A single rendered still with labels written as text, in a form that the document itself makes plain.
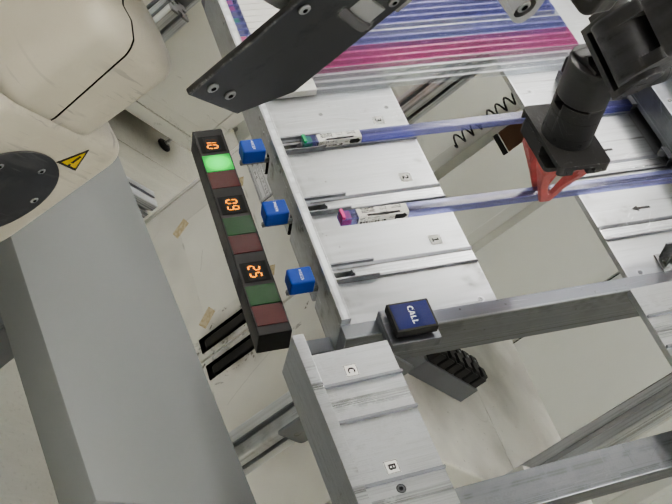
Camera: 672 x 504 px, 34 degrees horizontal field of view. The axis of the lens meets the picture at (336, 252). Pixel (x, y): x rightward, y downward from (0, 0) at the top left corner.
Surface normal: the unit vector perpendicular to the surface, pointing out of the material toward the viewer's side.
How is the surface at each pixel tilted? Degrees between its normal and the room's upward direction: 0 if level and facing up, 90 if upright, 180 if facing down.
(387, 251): 45
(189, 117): 90
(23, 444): 0
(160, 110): 90
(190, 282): 90
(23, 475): 0
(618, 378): 90
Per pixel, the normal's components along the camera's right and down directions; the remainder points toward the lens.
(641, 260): 0.14, -0.66
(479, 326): 0.30, 0.74
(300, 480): -0.57, -0.37
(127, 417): 0.76, -0.56
